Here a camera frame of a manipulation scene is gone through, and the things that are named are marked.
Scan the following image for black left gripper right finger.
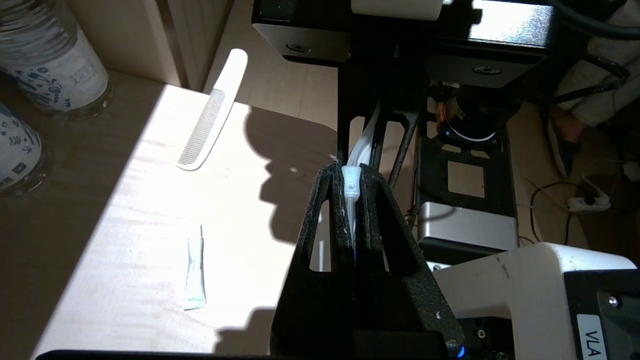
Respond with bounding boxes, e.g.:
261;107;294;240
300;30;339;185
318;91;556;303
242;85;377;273
357;164;465;353

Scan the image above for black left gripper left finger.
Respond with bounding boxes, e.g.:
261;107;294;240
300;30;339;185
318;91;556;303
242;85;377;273
272;161;357;351

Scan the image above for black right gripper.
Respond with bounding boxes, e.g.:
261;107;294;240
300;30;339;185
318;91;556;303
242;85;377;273
251;0;558;191

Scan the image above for white bag with horse print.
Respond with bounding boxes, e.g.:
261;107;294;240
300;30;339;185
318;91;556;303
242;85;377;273
341;99;385;251

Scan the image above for black robot base chassis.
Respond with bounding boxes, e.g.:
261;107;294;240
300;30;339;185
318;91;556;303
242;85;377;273
415;82;523;266

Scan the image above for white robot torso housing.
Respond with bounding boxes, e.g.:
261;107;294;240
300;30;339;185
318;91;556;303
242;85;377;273
431;242;640;360

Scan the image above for small white toothpaste tube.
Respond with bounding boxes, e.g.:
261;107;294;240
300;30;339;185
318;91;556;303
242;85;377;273
182;225;207;312

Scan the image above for white plastic comb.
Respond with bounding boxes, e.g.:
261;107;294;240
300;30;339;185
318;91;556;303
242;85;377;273
176;48;249;172

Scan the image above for dark sneaker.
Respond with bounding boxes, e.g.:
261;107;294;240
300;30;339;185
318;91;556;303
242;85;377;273
546;117;584;177

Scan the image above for white floor power strip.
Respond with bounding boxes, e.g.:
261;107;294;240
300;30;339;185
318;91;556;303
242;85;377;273
567;192;612;213

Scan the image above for person leg light trousers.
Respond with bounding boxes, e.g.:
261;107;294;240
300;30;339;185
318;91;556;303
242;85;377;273
552;0;640;127

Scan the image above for small clear water bottle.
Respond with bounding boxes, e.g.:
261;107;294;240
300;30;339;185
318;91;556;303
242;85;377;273
0;0;110;113
0;102;43;191

